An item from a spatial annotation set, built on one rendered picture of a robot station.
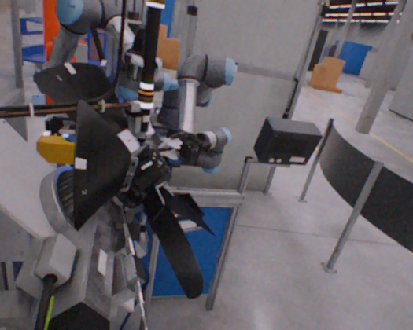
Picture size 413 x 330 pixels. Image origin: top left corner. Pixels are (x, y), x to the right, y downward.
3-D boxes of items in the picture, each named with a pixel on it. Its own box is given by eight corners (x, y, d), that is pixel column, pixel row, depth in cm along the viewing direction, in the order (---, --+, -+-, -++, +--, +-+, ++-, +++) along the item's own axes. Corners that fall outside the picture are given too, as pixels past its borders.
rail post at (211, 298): (205, 311, 185) (234, 207, 152) (204, 306, 189) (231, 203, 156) (212, 310, 186) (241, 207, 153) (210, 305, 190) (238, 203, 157)
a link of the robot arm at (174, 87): (160, 99, 175) (164, 76, 169) (183, 102, 179) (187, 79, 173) (162, 105, 165) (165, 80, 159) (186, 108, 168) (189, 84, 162)
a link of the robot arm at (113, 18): (108, 18, 135) (164, 98, 123) (86, 15, 127) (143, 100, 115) (118, -5, 128) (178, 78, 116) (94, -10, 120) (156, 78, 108)
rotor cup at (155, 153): (138, 218, 81) (178, 193, 81) (103, 181, 74) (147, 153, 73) (137, 189, 94) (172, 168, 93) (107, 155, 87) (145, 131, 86)
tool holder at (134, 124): (133, 141, 82) (136, 106, 78) (119, 132, 86) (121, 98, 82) (159, 136, 89) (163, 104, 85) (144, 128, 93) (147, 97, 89)
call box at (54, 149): (36, 166, 117) (35, 141, 113) (43, 155, 126) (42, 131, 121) (79, 168, 122) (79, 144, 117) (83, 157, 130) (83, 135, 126)
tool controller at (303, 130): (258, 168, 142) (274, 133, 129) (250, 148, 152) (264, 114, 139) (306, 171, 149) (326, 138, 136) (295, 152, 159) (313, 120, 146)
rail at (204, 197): (47, 201, 129) (46, 185, 125) (49, 196, 132) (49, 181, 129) (241, 207, 153) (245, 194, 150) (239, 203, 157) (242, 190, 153)
